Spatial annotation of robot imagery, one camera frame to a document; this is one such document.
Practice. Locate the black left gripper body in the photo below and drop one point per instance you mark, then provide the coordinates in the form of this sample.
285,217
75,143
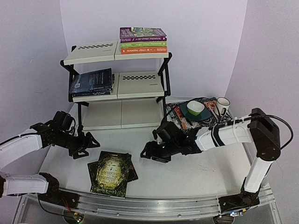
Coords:
74,144

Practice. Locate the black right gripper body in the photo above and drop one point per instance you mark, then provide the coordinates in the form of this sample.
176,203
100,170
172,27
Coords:
154,151

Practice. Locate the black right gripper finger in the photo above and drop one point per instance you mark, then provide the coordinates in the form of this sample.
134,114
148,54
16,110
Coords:
163,160
147,151

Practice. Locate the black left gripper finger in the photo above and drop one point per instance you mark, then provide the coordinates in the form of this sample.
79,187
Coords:
80,154
90,141

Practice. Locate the dark red black book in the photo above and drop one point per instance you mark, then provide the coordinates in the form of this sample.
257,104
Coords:
92,168

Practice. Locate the green Alice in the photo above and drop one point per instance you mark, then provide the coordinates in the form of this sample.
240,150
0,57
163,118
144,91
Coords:
110,175

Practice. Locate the black Moon and Sixpence book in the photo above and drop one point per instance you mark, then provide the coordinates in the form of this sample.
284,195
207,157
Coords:
112,87

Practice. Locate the dark blue Nineteen Eighty-Four book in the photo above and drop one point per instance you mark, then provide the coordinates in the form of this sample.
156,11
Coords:
91,81

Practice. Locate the orange 78-Storey Treehouse book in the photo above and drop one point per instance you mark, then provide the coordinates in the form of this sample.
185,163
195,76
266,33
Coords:
140,50

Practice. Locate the green 65-Storey Treehouse book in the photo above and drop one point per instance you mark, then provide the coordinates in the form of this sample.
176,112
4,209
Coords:
143,44

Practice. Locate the purple 117-Storey Treehouse book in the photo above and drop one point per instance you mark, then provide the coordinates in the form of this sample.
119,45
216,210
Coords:
140,34

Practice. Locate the floral Little Women book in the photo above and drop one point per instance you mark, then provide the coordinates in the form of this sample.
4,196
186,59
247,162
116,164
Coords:
91,93

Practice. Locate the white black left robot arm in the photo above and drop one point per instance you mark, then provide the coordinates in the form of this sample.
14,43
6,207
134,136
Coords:
60,131

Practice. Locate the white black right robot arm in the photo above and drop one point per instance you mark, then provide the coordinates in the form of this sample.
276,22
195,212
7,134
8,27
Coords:
270,134

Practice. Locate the patterned fabric placemat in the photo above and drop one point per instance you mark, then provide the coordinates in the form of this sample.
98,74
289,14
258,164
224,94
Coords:
175,115

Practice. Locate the beige three-tier shelf rack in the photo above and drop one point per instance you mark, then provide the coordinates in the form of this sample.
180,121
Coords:
137,98

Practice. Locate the green white bowl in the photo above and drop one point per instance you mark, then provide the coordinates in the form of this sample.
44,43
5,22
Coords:
195,108

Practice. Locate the teal plate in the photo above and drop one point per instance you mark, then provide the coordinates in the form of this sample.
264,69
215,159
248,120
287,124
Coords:
206,114

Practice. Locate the white ribbed mug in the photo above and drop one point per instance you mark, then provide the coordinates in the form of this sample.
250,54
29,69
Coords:
222,106

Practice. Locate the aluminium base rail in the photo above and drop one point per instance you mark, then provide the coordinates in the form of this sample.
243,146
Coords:
170,201

